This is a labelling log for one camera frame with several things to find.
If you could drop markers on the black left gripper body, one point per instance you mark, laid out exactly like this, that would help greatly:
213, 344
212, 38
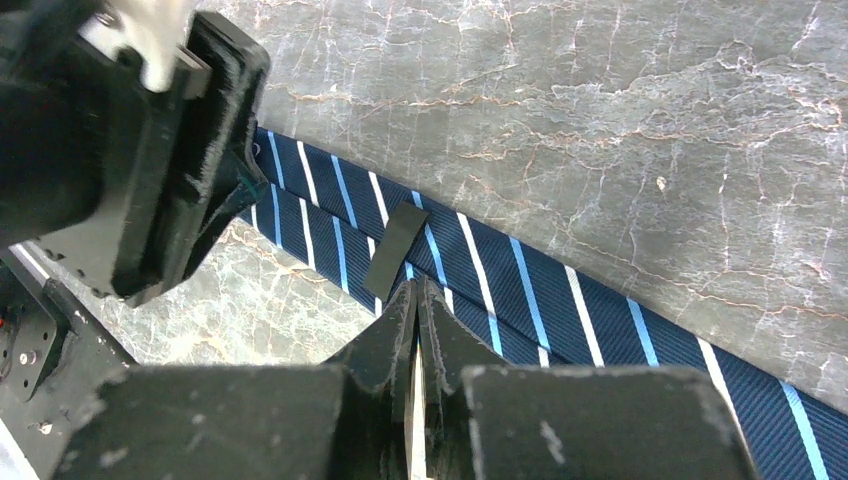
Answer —
111, 112

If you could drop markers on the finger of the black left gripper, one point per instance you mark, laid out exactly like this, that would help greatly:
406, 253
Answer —
231, 185

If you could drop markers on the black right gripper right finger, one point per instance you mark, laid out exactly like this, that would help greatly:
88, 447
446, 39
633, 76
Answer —
447, 346

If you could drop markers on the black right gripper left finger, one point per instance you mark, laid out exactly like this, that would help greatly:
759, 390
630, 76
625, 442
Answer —
373, 436

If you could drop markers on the navy striped tie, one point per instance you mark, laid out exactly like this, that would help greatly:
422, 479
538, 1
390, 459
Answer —
528, 307

